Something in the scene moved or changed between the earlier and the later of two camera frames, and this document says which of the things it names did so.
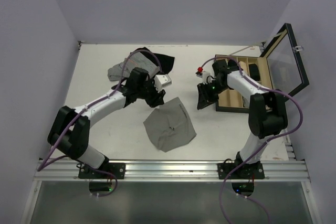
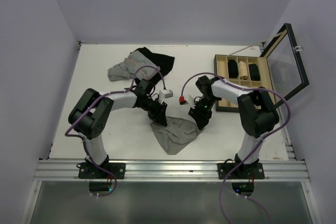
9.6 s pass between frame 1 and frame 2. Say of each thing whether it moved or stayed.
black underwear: stayed
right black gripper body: moved
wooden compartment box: stayed
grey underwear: moved
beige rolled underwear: stayed
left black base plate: stayed
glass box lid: stayed
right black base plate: stayed
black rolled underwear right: stayed
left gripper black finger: moved
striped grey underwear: stayed
